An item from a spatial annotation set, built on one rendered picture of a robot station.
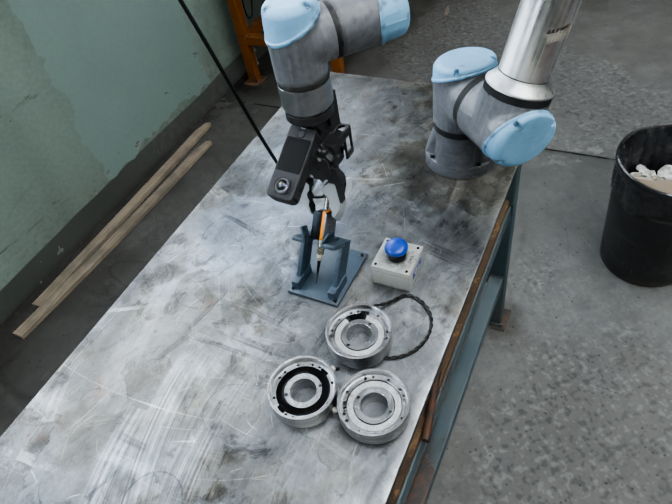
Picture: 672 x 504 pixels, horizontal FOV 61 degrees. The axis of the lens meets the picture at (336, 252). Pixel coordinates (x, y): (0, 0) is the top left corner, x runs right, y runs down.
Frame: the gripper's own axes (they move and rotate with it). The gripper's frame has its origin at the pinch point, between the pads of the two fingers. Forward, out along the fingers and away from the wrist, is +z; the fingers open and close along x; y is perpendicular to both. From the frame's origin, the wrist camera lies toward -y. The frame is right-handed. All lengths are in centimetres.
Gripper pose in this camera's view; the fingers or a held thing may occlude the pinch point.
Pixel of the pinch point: (323, 214)
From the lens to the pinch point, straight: 96.2
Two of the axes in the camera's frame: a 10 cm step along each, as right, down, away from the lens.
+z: 1.4, 6.7, 7.3
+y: 4.4, -7.0, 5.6
